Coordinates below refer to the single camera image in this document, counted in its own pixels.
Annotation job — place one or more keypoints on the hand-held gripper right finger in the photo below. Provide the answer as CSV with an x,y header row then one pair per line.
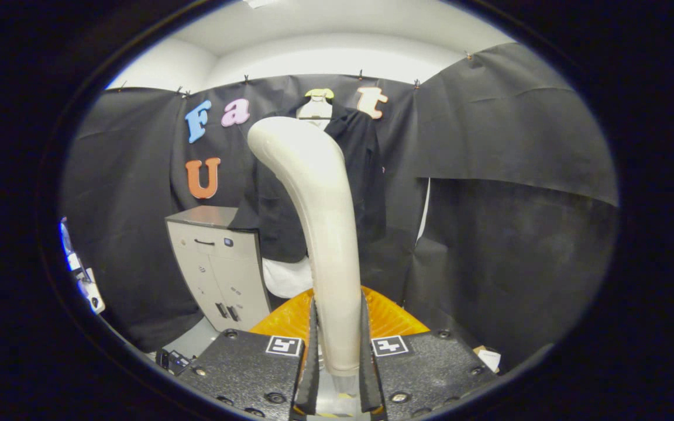
x,y
430,368

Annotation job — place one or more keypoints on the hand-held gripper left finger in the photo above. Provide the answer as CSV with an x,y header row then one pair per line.
x,y
243,368

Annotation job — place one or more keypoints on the white shirt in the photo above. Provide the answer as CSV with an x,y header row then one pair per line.
x,y
284,278

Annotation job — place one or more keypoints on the white garment steamer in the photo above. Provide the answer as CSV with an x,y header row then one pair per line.
x,y
328,234

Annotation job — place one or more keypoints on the black blazer jacket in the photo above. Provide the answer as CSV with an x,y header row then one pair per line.
x,y
366,175

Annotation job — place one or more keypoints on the white clothes hanger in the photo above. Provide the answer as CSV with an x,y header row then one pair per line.
x,y
315,109

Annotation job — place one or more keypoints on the cardboard box with white label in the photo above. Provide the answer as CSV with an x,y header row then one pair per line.
x,y
489,358

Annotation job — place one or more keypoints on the black floor device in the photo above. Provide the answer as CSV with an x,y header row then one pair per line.
x,y
173,361

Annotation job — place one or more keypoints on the grey cabinet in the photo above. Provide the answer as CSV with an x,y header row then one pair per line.
x,y
220,275

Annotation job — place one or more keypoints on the blue and white equipment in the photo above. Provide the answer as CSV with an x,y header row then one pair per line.
x,y
82,280

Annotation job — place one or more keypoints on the black backdrop cloth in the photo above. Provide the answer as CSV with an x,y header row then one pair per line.
x,y
518,146

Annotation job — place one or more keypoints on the row of small black clips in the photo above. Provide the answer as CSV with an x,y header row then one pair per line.
x,y
360,75

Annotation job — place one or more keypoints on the long ceiling light panel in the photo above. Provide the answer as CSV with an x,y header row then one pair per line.
x,y
261,3

